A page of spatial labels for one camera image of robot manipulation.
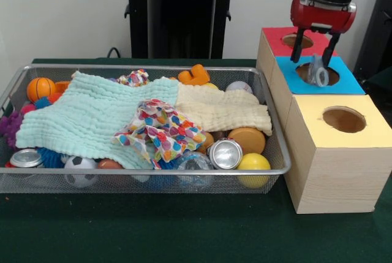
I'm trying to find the yellow ball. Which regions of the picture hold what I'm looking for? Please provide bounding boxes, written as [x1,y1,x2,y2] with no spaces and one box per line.
[236,152,272,189]

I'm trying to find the crushed clear plastic bottle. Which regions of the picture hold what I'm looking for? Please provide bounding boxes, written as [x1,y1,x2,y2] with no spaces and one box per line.
[176,151,215,189]

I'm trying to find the crushed silver can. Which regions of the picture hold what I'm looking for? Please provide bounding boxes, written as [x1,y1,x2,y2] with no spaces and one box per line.
[207,139,244,170]

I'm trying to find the mint waffle cloth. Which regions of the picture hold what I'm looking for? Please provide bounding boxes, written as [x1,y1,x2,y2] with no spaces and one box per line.
[14,71,181,170]

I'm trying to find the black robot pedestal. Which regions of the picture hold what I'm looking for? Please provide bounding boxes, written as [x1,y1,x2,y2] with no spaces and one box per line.
[118,0,247,60]

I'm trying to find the polka dot paper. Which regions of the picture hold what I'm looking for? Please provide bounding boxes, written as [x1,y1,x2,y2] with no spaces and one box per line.
[111,97,208,164]

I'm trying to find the dark green table cloth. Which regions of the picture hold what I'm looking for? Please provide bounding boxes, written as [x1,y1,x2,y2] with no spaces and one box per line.
[0,57,392,263]

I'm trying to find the white toy baseball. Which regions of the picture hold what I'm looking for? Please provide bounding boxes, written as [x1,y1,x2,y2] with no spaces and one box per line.
[225,80,254,94]

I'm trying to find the orange toy basketball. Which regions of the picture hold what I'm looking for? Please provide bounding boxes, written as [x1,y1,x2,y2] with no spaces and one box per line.
[26,77,57,104]

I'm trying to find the cream waffle cloth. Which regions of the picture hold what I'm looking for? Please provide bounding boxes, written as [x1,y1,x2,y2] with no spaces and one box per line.
[174,82,273,137]

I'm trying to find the black upright panel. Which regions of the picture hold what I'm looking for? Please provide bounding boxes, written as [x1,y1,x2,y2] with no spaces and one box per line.
[352,0,392,75]

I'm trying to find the small soccer ball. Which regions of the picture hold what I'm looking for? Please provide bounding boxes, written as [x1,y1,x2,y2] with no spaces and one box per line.
[63,155,99,189]

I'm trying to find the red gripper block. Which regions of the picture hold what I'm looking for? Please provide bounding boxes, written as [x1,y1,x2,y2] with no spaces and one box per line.
[290,0,357,70]

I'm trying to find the clear plastic ring object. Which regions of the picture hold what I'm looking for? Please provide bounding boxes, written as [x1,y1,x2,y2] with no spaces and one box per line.
[307,53,331,88]

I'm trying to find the wooden box three round holes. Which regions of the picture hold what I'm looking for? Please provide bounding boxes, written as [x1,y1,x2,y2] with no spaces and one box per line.
[255,26,385,215]

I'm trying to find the orange rubber toy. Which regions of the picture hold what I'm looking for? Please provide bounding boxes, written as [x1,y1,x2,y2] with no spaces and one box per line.
[177,64,211,86]

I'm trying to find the silver wire mesh bin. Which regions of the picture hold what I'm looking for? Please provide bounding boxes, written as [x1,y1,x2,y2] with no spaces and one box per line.
[0,63,292,195]

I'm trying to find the red and silver can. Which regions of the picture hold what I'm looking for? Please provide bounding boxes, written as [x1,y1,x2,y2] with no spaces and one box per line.
[5,148,45,169]

